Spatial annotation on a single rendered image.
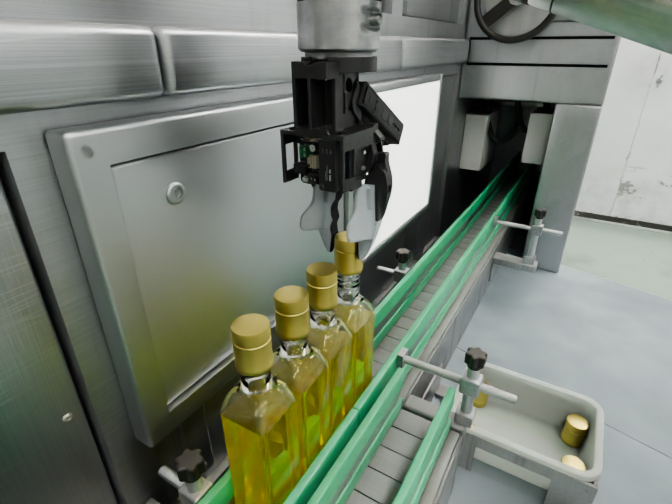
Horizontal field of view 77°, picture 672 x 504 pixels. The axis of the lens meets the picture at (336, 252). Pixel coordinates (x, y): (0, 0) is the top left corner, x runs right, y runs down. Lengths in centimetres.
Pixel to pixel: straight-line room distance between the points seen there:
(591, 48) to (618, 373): 78
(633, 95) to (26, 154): 397
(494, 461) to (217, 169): 60
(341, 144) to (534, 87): 100
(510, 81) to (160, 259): 110
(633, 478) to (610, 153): 344
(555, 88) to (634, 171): 291
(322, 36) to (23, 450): 45
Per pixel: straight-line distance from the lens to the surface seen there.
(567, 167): 135
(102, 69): 41
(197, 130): 45
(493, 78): 135
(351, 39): 40
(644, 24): 47
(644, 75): 408
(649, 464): 95
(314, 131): 39
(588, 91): 132
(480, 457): 78
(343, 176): 39
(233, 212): 51
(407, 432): 66
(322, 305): 46
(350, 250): 48
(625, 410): 102
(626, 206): 426
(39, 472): 53
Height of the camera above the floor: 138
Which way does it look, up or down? 26 degrees down
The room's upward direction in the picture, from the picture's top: straight up
